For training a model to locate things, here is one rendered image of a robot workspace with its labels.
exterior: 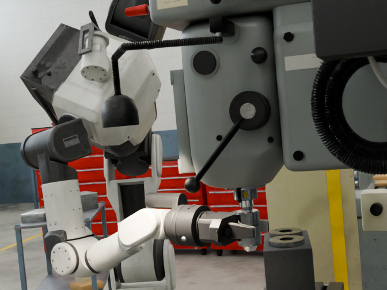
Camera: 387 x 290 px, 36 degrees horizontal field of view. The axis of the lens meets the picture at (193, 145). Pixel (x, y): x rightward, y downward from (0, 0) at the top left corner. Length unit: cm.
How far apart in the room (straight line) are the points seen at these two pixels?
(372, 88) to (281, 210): 198
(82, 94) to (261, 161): 61
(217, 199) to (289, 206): 308
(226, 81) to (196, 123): 10
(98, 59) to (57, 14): 1046
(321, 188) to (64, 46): 164
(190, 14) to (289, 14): 18
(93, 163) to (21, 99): 594
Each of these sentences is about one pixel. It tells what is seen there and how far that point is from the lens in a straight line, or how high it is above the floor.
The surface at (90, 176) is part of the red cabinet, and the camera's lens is 653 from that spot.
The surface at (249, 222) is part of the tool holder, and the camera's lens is 120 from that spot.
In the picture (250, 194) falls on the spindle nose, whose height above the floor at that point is 129.
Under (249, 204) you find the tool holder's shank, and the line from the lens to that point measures 120.
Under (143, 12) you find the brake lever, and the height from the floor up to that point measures 169.
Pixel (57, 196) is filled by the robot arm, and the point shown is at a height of 129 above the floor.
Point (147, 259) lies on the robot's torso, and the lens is 188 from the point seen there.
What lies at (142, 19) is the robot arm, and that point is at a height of 172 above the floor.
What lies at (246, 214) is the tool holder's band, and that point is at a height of 125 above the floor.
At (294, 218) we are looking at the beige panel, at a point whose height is 91.
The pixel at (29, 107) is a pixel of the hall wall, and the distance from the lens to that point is 1219.
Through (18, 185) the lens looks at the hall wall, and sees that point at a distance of 1246.
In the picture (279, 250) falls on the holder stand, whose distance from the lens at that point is 152.
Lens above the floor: 146
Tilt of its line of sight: 3 degrees down
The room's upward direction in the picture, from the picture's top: 5 degrees counter-clockwise
